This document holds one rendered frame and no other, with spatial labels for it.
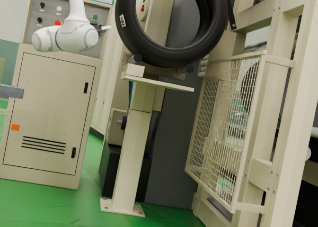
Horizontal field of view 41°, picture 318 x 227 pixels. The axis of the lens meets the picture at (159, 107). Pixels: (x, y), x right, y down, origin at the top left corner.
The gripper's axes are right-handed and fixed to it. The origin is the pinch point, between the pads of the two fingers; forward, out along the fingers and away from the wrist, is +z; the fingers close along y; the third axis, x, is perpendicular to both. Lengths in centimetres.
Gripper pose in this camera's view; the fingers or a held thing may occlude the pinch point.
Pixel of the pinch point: (104, 28)
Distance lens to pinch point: 210.3
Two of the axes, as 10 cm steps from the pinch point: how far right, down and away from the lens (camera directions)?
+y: 3.2, 9.4, 1.0
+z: 5.8, -2.8, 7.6
